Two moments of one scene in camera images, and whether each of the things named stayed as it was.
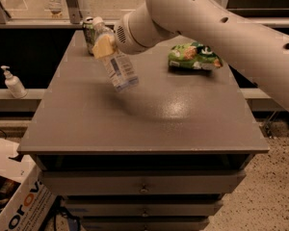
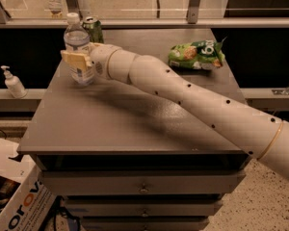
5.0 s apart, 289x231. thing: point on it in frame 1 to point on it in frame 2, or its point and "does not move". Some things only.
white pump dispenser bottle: (13, 84) does not move
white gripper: (120, 36) to (99, 61)
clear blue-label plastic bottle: (121, 65) to (77, 39)
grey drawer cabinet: (158, 155) does not move
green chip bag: (194, 56) does not move
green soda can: (89, 33) does not move
